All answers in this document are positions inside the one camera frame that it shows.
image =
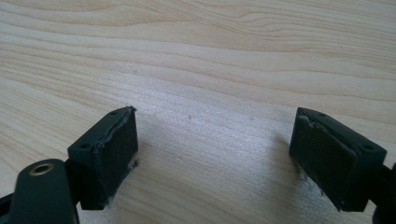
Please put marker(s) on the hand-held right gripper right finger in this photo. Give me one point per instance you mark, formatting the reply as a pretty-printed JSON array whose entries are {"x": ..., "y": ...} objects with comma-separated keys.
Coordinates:
[{"x": 333, "y": 161}]

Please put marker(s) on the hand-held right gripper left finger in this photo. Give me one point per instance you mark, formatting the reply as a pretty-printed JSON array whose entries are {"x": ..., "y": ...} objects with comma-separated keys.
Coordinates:
[{"x": 109, "y": 155}]

